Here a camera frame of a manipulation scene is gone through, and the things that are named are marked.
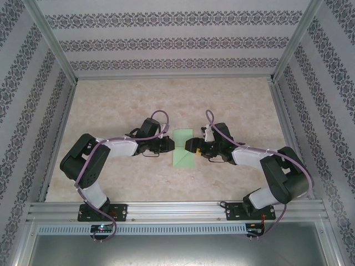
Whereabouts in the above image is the grey metal sheet panel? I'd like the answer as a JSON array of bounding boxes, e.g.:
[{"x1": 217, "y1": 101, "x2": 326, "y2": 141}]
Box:
[{"x1": 27, "y1": 234, "x2": 342, "y2": 266}]

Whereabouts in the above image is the circuit board with green light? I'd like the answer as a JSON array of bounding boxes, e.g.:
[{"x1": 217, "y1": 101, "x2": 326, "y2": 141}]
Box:
[{"x1": 90, "y1": 224, "x2": 113, "y2": 233}]

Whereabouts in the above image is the white right camera bracket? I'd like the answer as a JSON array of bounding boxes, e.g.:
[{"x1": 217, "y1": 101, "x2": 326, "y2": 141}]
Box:
[{"x1": 201, "y1": 125, "x2": 214, "y2": 142}]

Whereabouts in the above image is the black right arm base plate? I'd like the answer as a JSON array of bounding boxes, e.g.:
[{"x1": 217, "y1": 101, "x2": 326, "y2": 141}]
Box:
[{"x1": 225, "y1": 202, "x2": 277, "y2": 222}]

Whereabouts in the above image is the long aluminium mounting rail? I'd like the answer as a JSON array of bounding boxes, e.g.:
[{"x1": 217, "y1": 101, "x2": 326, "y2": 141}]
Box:
[{"x1": 26, "y1": 201, "x2": 328, "y2": 222}]

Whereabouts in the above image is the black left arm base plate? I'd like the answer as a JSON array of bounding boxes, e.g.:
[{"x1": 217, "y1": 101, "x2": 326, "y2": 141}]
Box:
[{"x1": 77, "y1": 203, "x2": 129, "y2": 222}]

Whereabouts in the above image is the slotted grey cable duct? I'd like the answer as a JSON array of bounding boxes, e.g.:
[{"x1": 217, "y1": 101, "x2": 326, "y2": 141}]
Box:
[{"x1": 37, "y1": 223, "x2": 247, "y2": 236}]

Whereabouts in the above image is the aluminium frame post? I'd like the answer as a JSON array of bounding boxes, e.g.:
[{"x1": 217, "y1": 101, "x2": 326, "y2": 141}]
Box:
[
  {"x1": 23, "y1": 0, "x2": 78, "y2": 85},
  {"x1": 270, "y1": 0, "x2": 324, "y2": 83}
]

